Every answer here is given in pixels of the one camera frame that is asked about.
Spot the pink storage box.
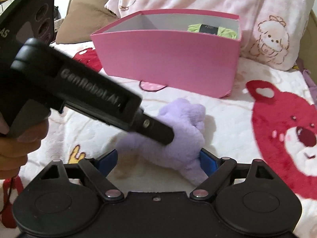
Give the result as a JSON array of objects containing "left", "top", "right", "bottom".
[{"left": 91, "top": 9, "right": 241, "bottom": 98}]

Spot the beige headboard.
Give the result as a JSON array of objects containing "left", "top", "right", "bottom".
[{"left": 299, "top": 10, "right": 316, "bottom": 68}]

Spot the bear print blanket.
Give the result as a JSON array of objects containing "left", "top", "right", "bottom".
[{"left": 0, "top": 40, "right": 317, "bottom": 238}]

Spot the red wrist strap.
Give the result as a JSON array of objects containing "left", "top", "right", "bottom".
[{"left": 0, "top": 175, "right": 24, "bottom": 229}]

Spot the green yarn ball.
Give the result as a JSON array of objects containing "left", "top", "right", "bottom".
[{"left": 187, "top": 24, "right": 238, "bottom": 39}]

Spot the person left hand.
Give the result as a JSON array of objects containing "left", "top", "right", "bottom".
[{"left": 1, "top": 119, "right": 49, "bottom": 180}]

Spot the brown pillow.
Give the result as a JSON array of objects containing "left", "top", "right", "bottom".
[{"left": 55, "top": 0, "right": 118, "bottom": 44}]

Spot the pink white pillow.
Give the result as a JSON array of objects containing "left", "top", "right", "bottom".
[{"left": 105, "top": 0, "right": 315, "bottom": 71}]

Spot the purple plush toy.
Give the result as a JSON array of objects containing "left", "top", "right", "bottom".
[{"left": 116, "top": 98, "right": 207, "bottom": 186}]

